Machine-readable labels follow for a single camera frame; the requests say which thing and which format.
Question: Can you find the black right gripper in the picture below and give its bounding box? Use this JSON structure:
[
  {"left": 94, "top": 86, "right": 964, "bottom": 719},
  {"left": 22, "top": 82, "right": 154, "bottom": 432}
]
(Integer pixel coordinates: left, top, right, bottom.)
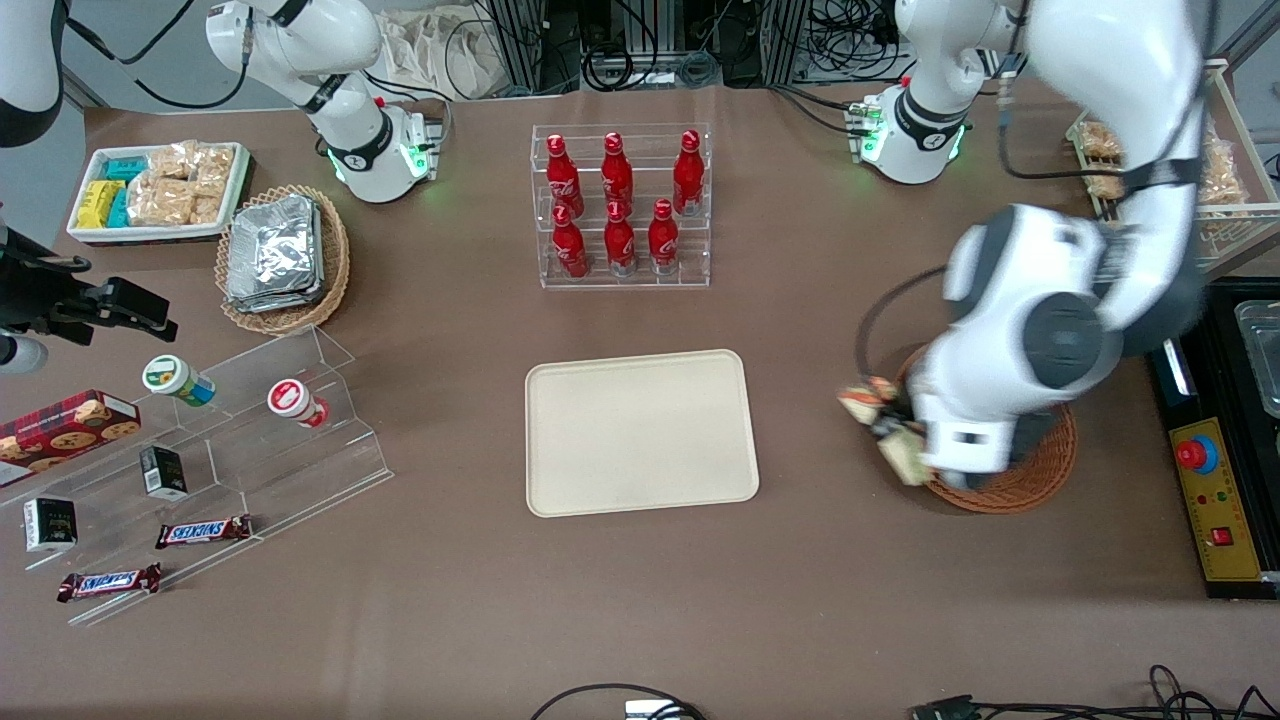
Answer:
[{"left": 0, "top": 228, "right": 180, "bottom": 347}]

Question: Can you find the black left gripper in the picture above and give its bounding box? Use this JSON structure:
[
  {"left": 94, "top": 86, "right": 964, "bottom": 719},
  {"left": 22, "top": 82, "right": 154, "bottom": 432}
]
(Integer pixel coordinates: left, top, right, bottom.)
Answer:
[{"left": 868, "top": 392, "right": 931, "bottom": 453}]

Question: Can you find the triangular sandwich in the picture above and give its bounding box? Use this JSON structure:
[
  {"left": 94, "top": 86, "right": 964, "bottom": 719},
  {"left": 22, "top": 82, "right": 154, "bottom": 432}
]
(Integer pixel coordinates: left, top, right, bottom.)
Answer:
[{"left": 838, "top": 375, "right": 932, "bottom": 488}]

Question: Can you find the white rectangular snack tray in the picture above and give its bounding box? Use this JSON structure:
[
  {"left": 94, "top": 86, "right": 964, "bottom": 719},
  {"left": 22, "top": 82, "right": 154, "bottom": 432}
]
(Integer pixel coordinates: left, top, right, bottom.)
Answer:
[{"left": 66, "top": 142, "right": 252, "bottom": 247}]

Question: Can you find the round brown wicker basket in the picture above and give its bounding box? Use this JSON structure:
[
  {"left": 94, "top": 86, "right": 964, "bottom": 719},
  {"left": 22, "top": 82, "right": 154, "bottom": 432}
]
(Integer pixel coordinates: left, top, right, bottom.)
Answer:
[{"left": 893, "top": 345, "right": 1079, "bottom": 515}]

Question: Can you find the oval light wicker basket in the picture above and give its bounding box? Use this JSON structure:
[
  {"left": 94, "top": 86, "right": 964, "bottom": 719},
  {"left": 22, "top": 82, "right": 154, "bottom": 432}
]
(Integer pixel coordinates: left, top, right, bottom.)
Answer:
[{"left": 215, "top": 183, "right": 352, "bottom": 336}]

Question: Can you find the cream plastic tray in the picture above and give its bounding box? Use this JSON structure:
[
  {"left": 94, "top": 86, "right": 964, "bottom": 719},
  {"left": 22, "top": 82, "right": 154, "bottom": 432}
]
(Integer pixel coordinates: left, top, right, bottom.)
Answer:
[{"left": 525, "top": 349, "right": 761, "bottom": 519}]

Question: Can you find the green lid yogurt cup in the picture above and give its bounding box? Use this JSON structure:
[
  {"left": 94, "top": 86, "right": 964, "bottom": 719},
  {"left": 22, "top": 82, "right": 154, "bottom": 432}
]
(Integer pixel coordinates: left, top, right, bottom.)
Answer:
[{"left": 141, "top": 354, "right": 217, "bottom": 407}]

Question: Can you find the yellow snack packet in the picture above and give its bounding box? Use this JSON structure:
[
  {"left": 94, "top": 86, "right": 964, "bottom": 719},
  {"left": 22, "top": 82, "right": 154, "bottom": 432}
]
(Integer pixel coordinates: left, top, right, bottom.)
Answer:
[{"left": 77, "top": 179, "right": 124, "bottom": 230}]

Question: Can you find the red cookie box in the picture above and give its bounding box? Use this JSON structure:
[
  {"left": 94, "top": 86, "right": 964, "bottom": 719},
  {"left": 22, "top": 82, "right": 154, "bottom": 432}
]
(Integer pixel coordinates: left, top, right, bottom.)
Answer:
[{"left": 0, "top": 389, "right": 142, "bottom": 488}]

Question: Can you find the silver foil packet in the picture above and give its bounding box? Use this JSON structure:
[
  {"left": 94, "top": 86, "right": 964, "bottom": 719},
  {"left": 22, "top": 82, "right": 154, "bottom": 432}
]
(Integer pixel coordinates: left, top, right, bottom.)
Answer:
[
  {"left": 225, "top": 200, "right": 328, "bottom": 315},
  {"left": 228, "top": 195, "right": 319, "bottom": 301}
]

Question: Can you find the small black carton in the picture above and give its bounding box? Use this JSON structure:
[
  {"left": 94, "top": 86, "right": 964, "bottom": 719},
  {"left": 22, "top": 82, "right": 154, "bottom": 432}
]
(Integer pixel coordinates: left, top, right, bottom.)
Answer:
[
  {"left": 23, "top": 496, "right": 79, "bottom": 554},
  {"left": 139, "top": 445, "right": 189, "bottom": 501}
]

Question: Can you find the red lid yogurt cup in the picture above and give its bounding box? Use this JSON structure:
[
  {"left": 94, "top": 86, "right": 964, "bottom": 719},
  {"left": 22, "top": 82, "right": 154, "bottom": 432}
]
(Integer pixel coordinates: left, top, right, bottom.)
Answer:
[{"left": 267, "top": 378, "right": 331, "bottom": 429}]

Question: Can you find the clear acrylic step shelf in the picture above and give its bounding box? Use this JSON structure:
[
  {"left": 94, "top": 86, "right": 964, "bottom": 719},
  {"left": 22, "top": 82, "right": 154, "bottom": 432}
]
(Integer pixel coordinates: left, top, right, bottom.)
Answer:
[{"left": 0, "top": 325, "right": 395, "bottom": 629}]

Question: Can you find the brown Snickers bar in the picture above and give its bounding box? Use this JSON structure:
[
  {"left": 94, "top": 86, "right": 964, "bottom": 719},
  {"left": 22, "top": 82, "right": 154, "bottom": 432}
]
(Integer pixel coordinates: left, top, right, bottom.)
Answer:
[
  {"left": 57, "top": 563, "right": 163, "bottom": 603},
  {"left": 155, "top": 514, "right": 254, "bottom": 550}
]

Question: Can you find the red cola bottle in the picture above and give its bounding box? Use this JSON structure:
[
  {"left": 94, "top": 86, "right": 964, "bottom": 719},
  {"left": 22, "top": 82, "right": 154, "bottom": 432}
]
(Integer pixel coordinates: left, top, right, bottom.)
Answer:
[
  {"left": 601, "top": 131, "right": 636, "bottom": 214},
  {"left": 603, "top": 200, "right": 639, "bottom": 279},
  {"left": 545, "top": 133, "right": 585, "bottom": 217},
  {"left": 648, "top": 198, "right": 682, "bottom": 277},
  {"left": 672, "top": 130, "right": 707, "bottom": 218},
  {"left": 552, "top": 205, "right": 590, "bottom": 280}
]

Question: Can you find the clear acrylic bottle rack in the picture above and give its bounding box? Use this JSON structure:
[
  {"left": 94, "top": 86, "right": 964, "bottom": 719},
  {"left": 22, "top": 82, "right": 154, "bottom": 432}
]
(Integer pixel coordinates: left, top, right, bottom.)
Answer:
[{"left": 530, "top": 123, "right": 713, "bottom": 291}]

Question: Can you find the black equipment stand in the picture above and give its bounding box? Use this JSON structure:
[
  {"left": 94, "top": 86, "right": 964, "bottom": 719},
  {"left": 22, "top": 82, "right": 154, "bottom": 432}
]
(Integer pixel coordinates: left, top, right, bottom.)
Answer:
[{"left": 1144, "top": 278, "right": 1280, "bottom": 601}]

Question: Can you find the yellow emergency stop control box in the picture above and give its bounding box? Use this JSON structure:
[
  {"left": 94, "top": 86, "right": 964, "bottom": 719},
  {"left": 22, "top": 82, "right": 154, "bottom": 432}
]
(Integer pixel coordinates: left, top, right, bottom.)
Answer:
[{"left": 1168, "top": 417, "right": 1267, "bottom": 584}]

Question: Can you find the clear plastic container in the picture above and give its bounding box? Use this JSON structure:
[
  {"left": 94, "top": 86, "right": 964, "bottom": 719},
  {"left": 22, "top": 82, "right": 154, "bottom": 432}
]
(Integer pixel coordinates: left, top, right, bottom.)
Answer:
[{"left": 1234, "top": 298, "right": 1280, "bottom": 418}]

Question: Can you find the beige cloth bag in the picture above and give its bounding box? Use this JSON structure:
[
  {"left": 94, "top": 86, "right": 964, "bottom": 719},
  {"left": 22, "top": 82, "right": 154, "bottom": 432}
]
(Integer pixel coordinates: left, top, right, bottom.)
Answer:
[{"left": 378, "top": 8, "right": 503, "bottom": 101}]

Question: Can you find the black left arm wrist cable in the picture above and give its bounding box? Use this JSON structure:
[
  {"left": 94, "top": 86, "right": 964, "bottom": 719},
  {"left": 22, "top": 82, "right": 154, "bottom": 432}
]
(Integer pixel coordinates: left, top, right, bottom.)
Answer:
[{"left": 854, "top": 264, "right": 951, "bottom": 383}]

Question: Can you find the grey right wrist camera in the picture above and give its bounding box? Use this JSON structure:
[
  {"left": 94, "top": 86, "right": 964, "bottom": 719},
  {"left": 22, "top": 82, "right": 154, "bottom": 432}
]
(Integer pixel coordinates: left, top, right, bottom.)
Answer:
[{"left": 0, "top": 334, "right": 49, "bottom": 377}]

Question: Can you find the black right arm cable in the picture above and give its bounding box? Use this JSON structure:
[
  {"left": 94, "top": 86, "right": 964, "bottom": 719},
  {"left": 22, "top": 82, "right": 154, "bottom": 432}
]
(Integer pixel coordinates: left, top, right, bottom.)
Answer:
[{"left": 62, "top": 0, "right": 251, "bottom": 112}]

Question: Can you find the black cable with plug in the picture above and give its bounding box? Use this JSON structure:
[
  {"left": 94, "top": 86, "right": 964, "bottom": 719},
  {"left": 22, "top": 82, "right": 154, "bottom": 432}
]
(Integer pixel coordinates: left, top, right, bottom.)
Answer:
[{"left": 908, "top": 664, "right": 1280, "bottom": 720}]

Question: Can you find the black cable with grey connector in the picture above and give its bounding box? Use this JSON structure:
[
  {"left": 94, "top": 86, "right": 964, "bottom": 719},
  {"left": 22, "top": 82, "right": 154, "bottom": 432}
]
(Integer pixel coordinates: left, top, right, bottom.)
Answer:
[{"left": 996, "top": 50, "right": 1133, "bottom": 183}]

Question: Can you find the aluminium frame post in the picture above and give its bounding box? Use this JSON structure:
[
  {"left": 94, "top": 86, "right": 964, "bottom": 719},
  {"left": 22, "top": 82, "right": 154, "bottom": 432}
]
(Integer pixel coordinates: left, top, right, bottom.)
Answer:
[
  {"left": 758, "top": 0, "right": 813, "bottom": 87},
  {"left": 488, "top": 0, "right": 547, "bottom": 93}
]

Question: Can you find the black looped table cable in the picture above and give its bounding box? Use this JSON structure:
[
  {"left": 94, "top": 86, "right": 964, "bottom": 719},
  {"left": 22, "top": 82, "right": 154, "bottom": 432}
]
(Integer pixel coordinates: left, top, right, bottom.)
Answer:
[{"left": 528, "top": 683, "right": 709, "bottom": 720}]

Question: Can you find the white wire rack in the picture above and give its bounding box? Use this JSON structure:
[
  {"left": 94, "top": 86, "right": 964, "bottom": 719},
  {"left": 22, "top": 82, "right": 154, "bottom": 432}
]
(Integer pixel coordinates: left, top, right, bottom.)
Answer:
[{"left": 1064, "top": 58, "right": 1280, "bottom": 278}]

